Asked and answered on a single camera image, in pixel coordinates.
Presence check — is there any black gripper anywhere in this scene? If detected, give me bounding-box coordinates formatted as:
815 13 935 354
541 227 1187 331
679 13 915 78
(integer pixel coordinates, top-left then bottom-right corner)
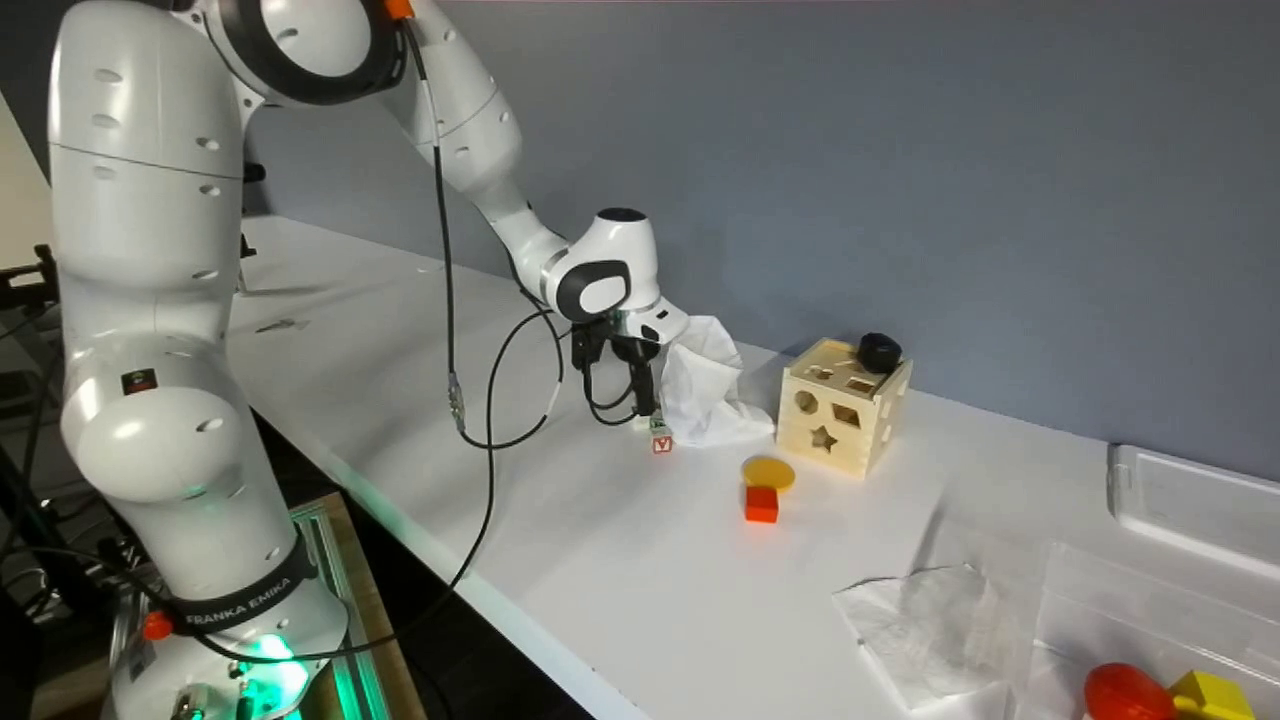
606 320 669 421

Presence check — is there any white plastic bag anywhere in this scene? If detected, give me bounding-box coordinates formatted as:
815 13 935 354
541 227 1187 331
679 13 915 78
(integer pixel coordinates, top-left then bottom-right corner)
662 316 782 451

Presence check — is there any yellow wooden disc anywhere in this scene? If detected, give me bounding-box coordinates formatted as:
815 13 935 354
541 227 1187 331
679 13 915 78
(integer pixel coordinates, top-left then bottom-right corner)
740 451 800 493

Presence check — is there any red wooden pentagon block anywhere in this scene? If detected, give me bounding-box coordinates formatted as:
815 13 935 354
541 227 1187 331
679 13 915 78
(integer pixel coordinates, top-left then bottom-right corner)
740 484 784 528

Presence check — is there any wooden shape sorter box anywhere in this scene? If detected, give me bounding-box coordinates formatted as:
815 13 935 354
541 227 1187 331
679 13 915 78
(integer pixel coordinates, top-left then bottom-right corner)
775 337 915 484

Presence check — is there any black round cap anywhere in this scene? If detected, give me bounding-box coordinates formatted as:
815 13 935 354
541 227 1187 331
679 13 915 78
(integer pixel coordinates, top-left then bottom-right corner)
856 329 910 375

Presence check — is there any crumpled clear plastic bag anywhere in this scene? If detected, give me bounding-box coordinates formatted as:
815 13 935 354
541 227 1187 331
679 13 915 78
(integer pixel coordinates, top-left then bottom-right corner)
831 495 1065 720

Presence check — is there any clear plastic tray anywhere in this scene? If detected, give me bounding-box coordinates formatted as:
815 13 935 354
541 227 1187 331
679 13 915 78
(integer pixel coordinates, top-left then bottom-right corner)
1106 440 1280 579

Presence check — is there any clear bag with coloured shapes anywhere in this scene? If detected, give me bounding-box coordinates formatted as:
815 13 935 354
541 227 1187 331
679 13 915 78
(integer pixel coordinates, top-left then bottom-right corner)
1033 535 1280 720

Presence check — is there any red toy shape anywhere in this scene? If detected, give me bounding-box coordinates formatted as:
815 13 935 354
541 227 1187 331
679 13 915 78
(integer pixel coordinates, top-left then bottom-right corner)
1082 662 1180 720

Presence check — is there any yellow toy shape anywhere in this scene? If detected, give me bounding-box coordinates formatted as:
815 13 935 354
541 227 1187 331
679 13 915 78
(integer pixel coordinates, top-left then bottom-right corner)
1167 668 1261 720

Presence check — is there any black cable with grey connector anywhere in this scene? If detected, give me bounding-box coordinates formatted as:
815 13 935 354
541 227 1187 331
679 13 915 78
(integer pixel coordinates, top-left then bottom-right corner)
403 26 577 455

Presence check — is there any plain black cable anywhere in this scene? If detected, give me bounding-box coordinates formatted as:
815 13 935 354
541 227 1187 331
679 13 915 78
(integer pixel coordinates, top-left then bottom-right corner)
164 314 647 668

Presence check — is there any wooden platform frame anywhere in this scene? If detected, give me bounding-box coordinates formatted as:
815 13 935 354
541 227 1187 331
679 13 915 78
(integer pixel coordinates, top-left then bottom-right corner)
298 487 431 720

